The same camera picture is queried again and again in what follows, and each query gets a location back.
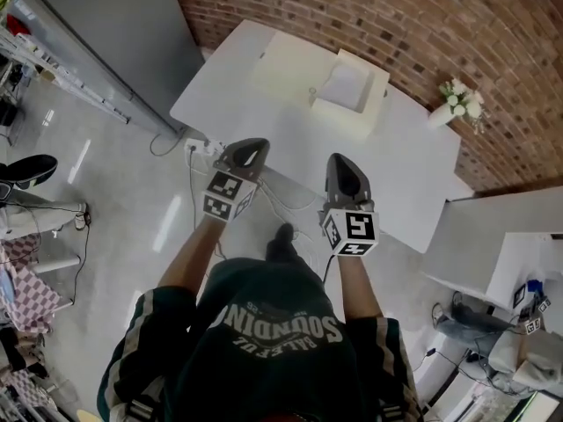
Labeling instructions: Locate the thin black cable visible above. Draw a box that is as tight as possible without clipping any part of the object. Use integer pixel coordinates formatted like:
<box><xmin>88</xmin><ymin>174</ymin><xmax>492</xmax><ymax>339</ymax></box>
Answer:
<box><xmin>55</xmin><ymin>207</ymin><xmax>92</xmax><ymax>309</ymax></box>

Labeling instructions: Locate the white vase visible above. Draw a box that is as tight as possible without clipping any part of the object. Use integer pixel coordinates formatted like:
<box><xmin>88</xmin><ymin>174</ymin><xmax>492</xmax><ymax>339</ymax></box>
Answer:
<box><xmin>428</xmin><ymin>103</ymin><xmax>455</xmax><ymax>131</ymax></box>

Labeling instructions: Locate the cream open box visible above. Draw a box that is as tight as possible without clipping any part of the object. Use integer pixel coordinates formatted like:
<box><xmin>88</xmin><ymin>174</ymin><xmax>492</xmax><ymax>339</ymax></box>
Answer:
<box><xmin>309</xmin><ymin>47</ymin><xmax>391</xmax><ymax>139</ymax></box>

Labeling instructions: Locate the person's dark green striped shirt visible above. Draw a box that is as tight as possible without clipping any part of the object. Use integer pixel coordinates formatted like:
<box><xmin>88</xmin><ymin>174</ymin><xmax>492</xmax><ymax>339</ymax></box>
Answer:
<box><xmin>96</xmin><ymin>256</ymin><xmax>424</xmax><ymax>422</ymax></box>

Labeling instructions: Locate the white power strip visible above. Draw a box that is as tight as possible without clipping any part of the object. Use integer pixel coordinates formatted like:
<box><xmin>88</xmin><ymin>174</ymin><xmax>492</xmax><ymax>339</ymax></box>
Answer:
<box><xmin>183</xmin><ymin>137</ymin><xmax>223</xmax><ymax>158</ymax></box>

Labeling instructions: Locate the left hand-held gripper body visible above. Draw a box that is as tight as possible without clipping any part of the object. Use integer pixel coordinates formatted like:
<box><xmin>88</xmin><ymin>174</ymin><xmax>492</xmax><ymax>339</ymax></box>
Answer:
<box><xmin>201</xmin><ymin>137</ymin><xmax>272</xmax><ymax>224</ymax></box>

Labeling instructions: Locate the person's right forearm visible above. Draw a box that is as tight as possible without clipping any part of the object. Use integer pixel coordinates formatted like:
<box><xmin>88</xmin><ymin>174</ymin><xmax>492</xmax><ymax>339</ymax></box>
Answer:
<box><xmin>336</xmin><ymin>252</ymin><xmax>380</xmax><ymax>324</ymax></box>

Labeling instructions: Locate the metal shelf rack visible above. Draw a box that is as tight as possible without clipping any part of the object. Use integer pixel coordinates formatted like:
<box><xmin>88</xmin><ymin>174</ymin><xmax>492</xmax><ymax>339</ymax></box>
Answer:
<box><xmin>0</xmin><ymin>13</ymin><xmax>133</xmax><ymax>126</ymax></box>

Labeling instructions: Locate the white flower bouquet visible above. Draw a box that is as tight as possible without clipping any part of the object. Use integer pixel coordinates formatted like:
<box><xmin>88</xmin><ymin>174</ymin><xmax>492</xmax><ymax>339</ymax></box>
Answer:
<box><xmin>438</xmin><ymin>76</ymin><xmax>488</xmax><ymax>136</ymax></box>

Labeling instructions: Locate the white partition counter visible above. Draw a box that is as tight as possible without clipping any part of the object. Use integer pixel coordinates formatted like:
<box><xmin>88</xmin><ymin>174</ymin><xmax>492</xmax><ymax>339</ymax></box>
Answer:
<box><xmin>422</xmin><ymin>184</ymin><xmax>563</xmax><ymax>311</ymax></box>

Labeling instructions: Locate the grey floor cable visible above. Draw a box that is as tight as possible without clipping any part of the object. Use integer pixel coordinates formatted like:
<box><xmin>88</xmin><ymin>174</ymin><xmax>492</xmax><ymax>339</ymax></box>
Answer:
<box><xmin>149</xmin><ymin>130</ymin><xmax>188</xmax><ymax>157</ymax></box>

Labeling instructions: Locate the checkered pink cloth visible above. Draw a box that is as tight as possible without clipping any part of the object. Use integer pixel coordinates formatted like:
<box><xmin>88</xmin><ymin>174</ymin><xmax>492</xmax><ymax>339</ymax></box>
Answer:
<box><xmin>0</xmin><ymin>234</ymin><xmax>63</xmax><ymax>334</ymax></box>

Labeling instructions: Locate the person's left forearm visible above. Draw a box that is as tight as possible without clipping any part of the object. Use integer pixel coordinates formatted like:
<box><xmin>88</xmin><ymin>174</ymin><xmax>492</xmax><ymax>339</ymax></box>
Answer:
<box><xmin>157</xmin><ymin>215</ymin><xmax>230</xmax><ymax>296</ymax></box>

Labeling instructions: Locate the cream flat box lid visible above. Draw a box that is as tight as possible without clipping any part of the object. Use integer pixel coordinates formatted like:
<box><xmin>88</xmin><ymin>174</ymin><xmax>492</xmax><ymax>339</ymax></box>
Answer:
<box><xmin>252</xmin><ymin>30</ymin><xmax>340</xmax><ymax>101</ymax></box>

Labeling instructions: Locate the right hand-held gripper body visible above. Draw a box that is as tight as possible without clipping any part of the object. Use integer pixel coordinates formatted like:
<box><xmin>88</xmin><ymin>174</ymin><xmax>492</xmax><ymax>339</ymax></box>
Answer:
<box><xmin>318</xmin><ymin>152</ymin><xmax>381</xmax><ymax>258</ymax></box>

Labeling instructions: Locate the grey metal cabinet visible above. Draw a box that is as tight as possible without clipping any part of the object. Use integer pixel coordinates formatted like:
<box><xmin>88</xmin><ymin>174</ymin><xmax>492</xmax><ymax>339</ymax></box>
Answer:
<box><xmin>7</xmin><ymin>0</ymin><xmax>207</xmax><ymax>136</ymax></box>

